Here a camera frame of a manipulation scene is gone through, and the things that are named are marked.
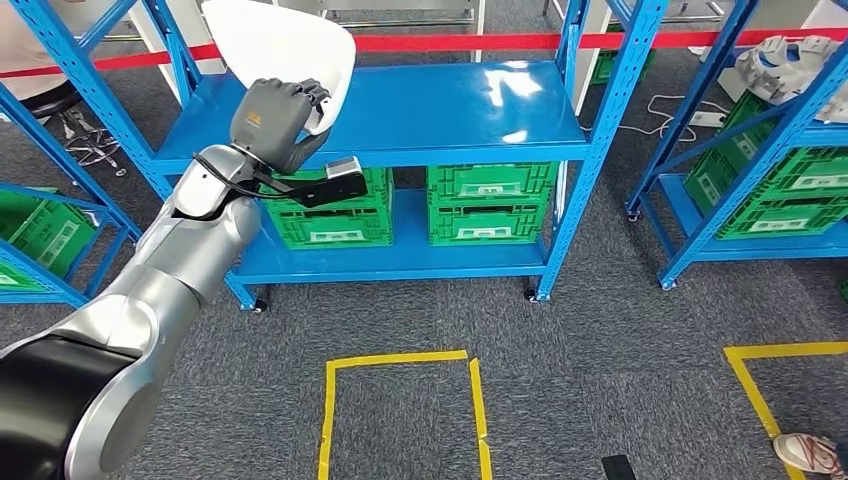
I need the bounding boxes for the person's shoe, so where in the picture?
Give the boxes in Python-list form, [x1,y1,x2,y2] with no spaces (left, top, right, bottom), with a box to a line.
[773,432,846,476]

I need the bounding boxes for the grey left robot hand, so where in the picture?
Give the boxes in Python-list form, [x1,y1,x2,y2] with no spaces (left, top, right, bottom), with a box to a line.
[229,78,333,175]

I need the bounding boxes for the white plastic shell part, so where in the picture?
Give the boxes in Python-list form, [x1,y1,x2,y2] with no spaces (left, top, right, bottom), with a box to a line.
[201,0,357,137]

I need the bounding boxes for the red barrier belt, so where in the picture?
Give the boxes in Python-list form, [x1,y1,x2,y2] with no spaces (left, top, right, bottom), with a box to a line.
[354,26,848,54]
[0,42,223,81]

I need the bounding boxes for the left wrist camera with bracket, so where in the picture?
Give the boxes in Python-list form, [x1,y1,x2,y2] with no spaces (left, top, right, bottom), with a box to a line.
[253,156,370,209]

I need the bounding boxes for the person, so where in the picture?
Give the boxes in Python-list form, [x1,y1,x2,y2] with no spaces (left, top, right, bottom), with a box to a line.
[0,0,91,102]

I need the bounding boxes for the black stool chrome base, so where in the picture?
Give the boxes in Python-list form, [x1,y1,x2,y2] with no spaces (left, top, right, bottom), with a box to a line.
[29,89,128,179]

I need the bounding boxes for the grey cast metal part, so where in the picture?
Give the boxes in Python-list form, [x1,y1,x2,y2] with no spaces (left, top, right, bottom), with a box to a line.
[816,79,848,125]
[733,36,841,107]

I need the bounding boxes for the blue metal shelf rack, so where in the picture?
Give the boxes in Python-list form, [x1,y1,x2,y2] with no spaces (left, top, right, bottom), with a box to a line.
[0,86,144,309]
[625,0,848,291]
[9,0,670,313]

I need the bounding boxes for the white power cable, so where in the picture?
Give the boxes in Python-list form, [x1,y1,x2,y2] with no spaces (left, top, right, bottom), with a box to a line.
[579,94,730,144]

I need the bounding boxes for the yellow floor tape square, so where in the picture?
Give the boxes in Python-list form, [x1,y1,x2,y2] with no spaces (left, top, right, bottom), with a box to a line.
[723,341,848,480]

